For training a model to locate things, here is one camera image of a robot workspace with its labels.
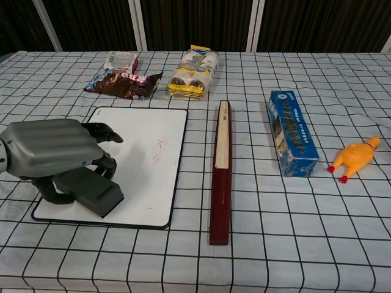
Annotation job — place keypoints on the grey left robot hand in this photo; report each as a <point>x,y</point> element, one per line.
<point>49,146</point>

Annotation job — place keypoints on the dark grey board eraser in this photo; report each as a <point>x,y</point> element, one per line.
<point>94,192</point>

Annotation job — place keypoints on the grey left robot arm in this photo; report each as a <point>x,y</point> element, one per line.
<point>2,158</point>

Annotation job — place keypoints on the brown chocolate snack bag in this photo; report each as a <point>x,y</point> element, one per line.
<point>122,87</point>

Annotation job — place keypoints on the white red snack packet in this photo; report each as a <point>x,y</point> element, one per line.
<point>119,59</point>

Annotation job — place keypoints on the yellow-white snack package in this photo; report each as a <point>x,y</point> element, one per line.
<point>192,73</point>

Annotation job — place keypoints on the dark red folded fan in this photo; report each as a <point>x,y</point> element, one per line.
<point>220,201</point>

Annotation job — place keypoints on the dark folding partition screen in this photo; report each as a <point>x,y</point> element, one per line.
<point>195,21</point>

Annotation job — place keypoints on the white black checkered tablecloth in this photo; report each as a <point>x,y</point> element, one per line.
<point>275,229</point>

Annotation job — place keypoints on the long blue cardboard box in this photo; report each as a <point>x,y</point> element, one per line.
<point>294,137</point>

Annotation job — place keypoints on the yellow rubber chicken toy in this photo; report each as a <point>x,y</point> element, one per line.
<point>354,157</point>

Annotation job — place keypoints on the white dry-erase board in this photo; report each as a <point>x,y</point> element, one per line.
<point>146,183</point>

